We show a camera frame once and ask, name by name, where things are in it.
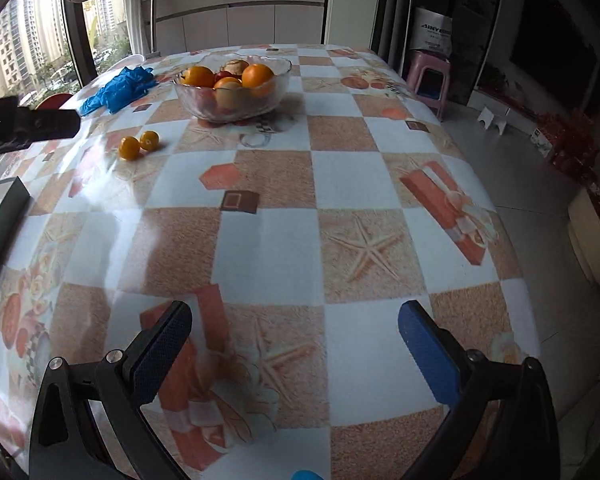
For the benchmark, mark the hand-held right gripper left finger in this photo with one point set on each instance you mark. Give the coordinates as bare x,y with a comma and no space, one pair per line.
160,355

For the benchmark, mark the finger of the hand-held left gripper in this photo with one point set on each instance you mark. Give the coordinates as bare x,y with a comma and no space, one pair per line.
45,122
5,149

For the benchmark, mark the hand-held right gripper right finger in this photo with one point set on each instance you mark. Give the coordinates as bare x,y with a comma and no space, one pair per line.
427,355

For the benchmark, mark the dark green cardboard box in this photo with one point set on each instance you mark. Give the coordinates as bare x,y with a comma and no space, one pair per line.
5,215

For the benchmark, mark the small orange kumquat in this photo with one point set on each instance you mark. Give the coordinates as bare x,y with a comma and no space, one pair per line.
129,148
149,140

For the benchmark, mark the clear glass bowl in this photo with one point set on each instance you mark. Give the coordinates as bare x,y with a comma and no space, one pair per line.
232,97

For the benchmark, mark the red chair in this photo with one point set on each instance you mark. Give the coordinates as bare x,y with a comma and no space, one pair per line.
54,101

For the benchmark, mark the blue crumpled cloth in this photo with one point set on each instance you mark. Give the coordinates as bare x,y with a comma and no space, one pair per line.
117,90

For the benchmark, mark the orange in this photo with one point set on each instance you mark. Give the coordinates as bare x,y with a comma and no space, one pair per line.
258,79
198,76

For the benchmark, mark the yellowish fruit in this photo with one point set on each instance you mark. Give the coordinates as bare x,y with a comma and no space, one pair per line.
228,94

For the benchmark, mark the brownish peeled fruit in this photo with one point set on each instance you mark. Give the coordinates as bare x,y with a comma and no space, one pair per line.
236,66

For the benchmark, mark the cream round furniture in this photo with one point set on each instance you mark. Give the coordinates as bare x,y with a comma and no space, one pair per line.
597,240

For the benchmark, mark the white cabinet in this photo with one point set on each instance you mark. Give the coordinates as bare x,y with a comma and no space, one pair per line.
240,15

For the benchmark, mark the small white step stool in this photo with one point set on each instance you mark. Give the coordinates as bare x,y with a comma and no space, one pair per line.
492,120

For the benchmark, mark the stack of red boxes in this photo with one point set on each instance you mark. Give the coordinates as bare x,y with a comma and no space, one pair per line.
570,145

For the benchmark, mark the pink plastic stool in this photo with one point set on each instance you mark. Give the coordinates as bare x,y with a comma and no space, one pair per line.
430,80

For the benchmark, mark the white shopping bag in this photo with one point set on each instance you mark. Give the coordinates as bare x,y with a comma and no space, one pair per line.
431,30

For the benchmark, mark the black television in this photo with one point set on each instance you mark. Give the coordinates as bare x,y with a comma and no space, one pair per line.
555,50

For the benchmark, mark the grey curtain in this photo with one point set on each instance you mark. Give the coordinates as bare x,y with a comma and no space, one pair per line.
392,10

